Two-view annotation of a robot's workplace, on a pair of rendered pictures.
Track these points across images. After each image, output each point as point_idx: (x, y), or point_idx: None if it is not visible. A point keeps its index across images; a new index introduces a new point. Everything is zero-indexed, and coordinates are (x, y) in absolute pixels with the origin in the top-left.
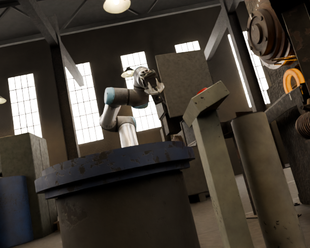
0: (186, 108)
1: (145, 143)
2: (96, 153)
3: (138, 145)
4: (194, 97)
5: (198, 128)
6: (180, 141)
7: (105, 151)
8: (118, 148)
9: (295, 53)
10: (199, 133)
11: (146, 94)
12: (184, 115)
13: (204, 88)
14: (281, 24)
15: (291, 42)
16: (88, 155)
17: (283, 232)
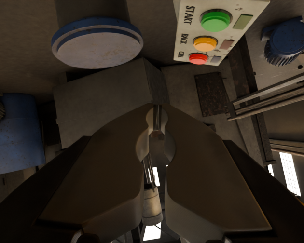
0: (175, 40)
1: (125, 62)
2: (108, 67)
3: (123, 63)
4: (178, 60)
5: (175, 8)
6: (138, 52)
7: (112, 66)
8: (116, 65)
9: (230, 67)
10: (173, 1)
11: (13, 199)
12: (178, 10)
13: (200, 63)
14: (255, 91)
15: (232, 75)
16: (105, 67)
17: None
